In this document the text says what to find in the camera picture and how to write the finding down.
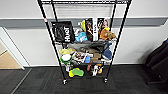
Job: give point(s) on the white printed pack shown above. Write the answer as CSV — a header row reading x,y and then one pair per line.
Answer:
x,y
79,57

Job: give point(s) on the small blue box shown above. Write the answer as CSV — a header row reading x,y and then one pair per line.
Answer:
x,y
87,59

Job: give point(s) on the brown cardboard boxes stack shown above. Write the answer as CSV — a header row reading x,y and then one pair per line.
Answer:
x,y
96,53

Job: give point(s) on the yellow bowl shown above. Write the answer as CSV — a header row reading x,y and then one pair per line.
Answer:
x,y
67,51

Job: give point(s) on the black tall box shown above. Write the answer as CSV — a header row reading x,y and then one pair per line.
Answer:
x,y
89,30

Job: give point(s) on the small orange item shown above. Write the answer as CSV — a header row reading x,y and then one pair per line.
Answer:
x,y
89,67

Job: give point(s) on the yellow slim pack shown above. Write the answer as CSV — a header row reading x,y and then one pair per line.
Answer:
x,y
83,25

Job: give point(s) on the orange plush toy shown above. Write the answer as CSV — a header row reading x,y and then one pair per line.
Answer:
x,y
104,34

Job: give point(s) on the blue and white bag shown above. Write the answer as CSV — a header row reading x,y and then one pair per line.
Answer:
x,y
108,51

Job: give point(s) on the black and white box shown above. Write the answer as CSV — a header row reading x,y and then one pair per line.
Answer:
x,y
95,69

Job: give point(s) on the yellow and green toy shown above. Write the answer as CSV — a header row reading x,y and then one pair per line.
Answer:
x,y
76,72

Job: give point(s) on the black Huel bag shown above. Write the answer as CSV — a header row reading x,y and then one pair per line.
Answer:
x,y
62,31

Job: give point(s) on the small yellow item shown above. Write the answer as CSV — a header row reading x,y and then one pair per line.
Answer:
x,y
101,70

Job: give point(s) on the box with photo print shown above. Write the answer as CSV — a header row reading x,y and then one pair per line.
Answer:
x,y
104,22

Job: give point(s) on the black chair cart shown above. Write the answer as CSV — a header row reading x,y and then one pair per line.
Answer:
x,y
158,61

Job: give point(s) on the long grey wall band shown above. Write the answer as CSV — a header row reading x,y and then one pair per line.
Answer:
x,y
20,22

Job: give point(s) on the white door frame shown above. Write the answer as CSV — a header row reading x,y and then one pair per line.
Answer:
x,y
13,50

